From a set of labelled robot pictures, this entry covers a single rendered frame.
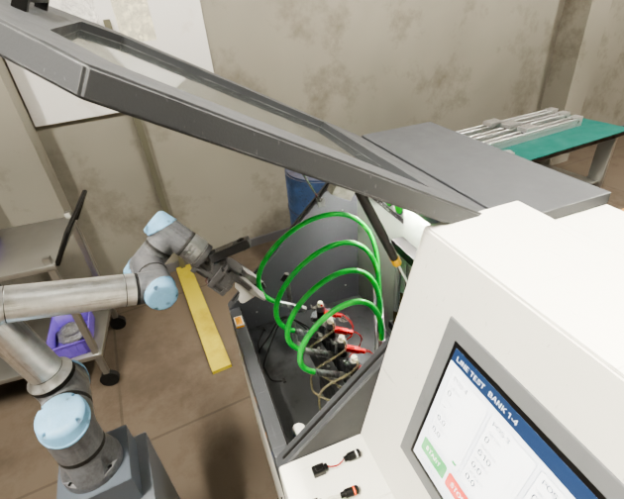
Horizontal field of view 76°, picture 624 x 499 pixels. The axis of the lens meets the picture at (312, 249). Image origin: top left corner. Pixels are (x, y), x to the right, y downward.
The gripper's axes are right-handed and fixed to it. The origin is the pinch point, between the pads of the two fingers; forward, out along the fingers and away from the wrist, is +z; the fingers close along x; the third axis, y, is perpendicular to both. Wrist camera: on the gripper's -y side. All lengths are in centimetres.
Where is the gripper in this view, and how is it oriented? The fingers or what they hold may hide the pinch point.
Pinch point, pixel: (263, 289)
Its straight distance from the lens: 115.1
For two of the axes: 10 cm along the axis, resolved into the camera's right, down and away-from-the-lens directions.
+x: 1.1, 3.3, -9.4
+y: -6.5, 7.4, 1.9
